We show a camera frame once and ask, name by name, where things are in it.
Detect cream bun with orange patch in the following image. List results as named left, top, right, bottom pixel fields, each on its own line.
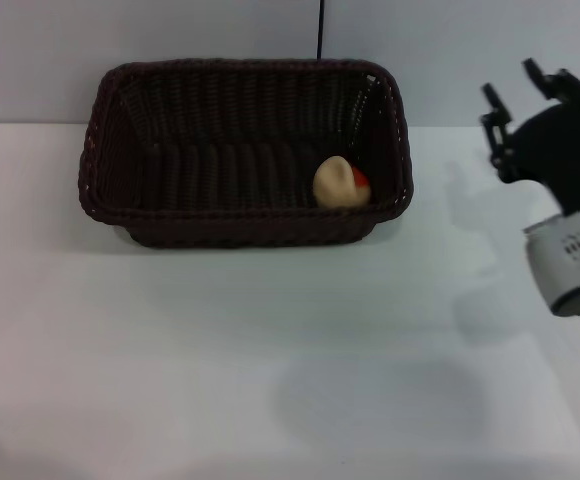
left=313, top=155, right=373, bottom=209

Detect dark brown woven basket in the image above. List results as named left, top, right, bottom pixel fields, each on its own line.
left=76, top=58, right=415, bottom=250

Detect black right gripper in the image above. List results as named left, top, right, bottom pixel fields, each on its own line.
left=478, top=57, right=580, bottom=219

